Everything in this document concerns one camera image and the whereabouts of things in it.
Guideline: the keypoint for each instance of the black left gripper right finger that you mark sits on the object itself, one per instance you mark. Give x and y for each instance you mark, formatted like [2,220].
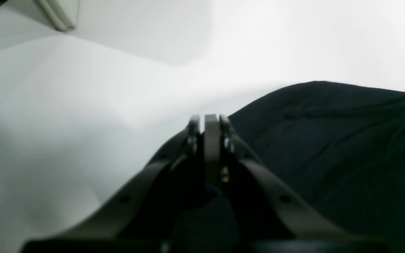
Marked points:
[271,217]

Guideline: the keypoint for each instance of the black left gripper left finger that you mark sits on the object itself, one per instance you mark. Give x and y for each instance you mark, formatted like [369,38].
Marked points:
[141,216]

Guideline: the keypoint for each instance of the black T-shirt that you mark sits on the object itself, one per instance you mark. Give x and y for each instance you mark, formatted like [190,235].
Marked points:
[341,147]

